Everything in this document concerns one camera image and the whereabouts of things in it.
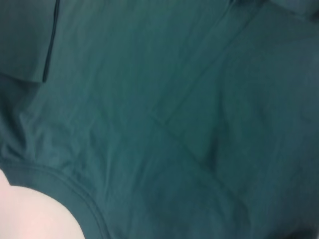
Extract blue short-sleeved shirt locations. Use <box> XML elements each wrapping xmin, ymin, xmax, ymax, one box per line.
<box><xmin>0</xmin><ymin>0</ymin><xmax>319</xmax><ymax>239</ymax></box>

